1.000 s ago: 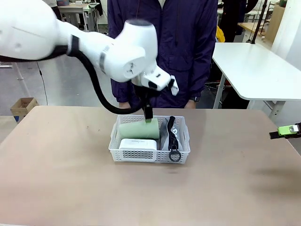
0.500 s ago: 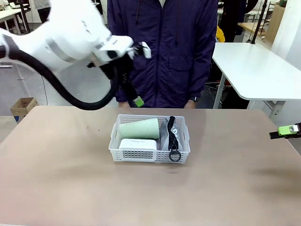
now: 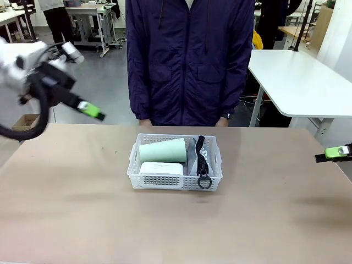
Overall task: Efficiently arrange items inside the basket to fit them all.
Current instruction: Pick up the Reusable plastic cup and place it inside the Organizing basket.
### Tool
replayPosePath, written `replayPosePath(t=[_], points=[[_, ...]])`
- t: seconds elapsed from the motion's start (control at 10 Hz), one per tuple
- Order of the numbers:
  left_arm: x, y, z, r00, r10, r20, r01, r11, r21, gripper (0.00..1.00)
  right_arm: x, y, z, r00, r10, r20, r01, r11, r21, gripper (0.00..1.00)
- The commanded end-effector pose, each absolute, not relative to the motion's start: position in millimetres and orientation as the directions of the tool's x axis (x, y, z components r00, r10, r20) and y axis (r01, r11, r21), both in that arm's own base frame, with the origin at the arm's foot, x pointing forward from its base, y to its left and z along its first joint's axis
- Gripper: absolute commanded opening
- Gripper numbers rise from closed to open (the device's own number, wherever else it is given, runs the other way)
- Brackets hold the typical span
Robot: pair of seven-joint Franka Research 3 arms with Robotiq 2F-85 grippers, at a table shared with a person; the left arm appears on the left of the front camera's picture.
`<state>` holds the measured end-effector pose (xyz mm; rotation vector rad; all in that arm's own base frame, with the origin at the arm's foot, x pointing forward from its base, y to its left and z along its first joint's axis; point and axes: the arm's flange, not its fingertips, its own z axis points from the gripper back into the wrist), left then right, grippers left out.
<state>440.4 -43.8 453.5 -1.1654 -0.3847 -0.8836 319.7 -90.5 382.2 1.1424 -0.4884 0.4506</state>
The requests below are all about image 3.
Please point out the person's left hand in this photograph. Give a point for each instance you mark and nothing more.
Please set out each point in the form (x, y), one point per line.
(222, 122)

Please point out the grey printed fabric pouch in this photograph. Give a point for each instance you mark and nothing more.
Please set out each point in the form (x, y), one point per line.
(191, 162)

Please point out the person in dark clothes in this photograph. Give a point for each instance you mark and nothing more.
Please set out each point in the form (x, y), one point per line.
(273, 22)

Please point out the white desk with clutter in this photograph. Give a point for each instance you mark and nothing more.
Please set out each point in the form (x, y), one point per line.
(11, 15)

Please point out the black wrist watch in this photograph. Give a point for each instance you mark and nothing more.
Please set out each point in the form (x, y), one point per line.
(228, 116)

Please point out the grey metal workbench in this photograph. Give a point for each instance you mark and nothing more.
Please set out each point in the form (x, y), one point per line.
(88, 16)

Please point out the black tripod pole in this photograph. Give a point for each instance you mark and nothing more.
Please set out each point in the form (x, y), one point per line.
(301, 30)

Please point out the pale green plastic cup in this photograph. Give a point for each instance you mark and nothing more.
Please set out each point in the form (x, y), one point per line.
(165, 151)

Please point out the wooden top table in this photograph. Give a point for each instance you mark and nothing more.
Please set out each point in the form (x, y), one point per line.
(291, 30)

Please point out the person's right hand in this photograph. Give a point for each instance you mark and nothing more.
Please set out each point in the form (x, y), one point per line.
(144, 123)

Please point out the white perforated plastic basket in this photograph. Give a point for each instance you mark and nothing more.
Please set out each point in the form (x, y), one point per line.
(154, 182)

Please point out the yellow jacket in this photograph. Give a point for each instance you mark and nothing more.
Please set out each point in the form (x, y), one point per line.
(257, 39)

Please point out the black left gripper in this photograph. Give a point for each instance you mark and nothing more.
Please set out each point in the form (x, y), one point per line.
(55, 85)

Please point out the light wooden cabinet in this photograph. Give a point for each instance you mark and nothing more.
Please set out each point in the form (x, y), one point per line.
(320, 22)

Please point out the white digital alarm clock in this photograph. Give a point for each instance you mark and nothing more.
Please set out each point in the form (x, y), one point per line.
(160, 168)

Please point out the brown cardboard box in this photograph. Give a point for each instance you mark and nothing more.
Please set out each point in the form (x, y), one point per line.
(26, 122)

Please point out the silver left wrist camera cylinder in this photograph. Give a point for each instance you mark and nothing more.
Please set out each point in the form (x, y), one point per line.
(72, 52)

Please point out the black clamp stand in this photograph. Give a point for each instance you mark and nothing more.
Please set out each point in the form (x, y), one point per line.
(29, 19)

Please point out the person in black trousers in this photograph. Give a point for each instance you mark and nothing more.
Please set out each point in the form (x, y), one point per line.
(59, 24)

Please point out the person in navy jacket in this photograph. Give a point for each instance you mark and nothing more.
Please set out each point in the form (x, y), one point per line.
(189, 68)

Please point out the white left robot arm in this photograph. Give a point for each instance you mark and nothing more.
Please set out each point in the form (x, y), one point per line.
(8, 68)

